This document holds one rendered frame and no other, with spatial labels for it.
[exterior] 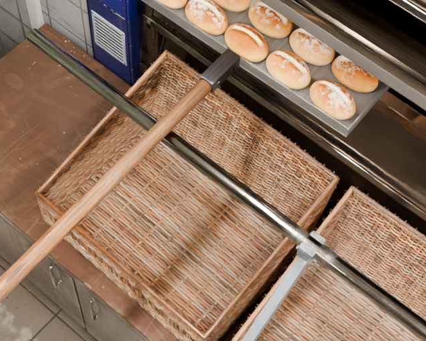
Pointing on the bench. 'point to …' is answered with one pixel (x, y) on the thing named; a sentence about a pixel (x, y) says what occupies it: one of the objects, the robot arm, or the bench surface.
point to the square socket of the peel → (221, 69)
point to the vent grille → (109, 38)
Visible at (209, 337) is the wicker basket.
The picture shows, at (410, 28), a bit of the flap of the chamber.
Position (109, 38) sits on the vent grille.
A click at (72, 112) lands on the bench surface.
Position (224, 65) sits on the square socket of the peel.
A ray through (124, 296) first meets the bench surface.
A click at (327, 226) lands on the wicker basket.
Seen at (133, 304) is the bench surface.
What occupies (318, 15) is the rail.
